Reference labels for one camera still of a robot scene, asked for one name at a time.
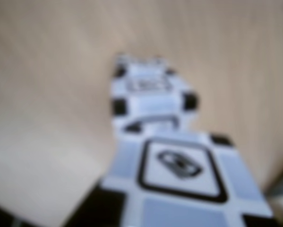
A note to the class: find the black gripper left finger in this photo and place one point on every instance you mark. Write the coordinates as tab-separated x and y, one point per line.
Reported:
91	212

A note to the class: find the white cube with zigzag glyph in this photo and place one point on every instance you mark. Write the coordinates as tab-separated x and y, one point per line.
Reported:
179	165

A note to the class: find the white cube with looped glyph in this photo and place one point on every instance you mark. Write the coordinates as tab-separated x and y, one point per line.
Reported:
153	104

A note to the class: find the white cube with arrowhead glyph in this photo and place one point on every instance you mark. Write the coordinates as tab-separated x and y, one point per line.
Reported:
141	61

